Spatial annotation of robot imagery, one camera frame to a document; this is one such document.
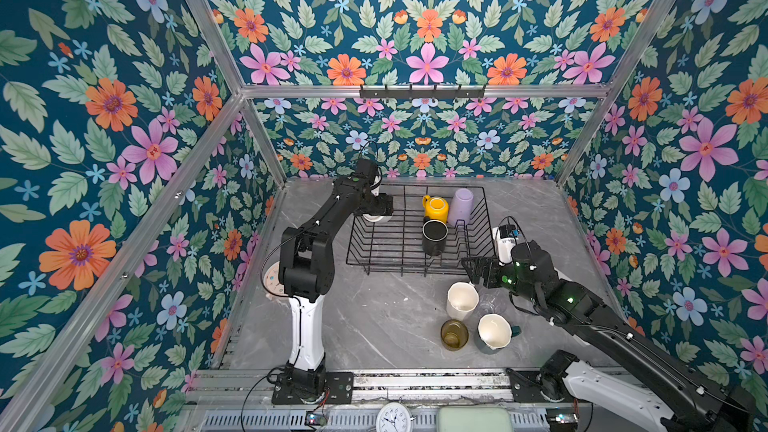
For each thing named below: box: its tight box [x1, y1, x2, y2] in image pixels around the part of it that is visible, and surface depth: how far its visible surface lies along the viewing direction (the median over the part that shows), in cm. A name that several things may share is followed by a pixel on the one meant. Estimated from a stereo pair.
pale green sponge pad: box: [437, 407, 513, 432], surface depth 69 cm
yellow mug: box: [422, 194, 449, 223], surface depth 98 cm
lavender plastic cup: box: [448, 188, 474, 227], surface depth 98 cm
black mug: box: [422, 216, 449, 255], surface depth 93 cm
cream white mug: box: [446, 281, 480, 321], surface depth 82 cm
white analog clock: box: [376, 402, 413, 432], surface depth 68 cm
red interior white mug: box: [362, 213, 393, 223], surface depth 92 cm
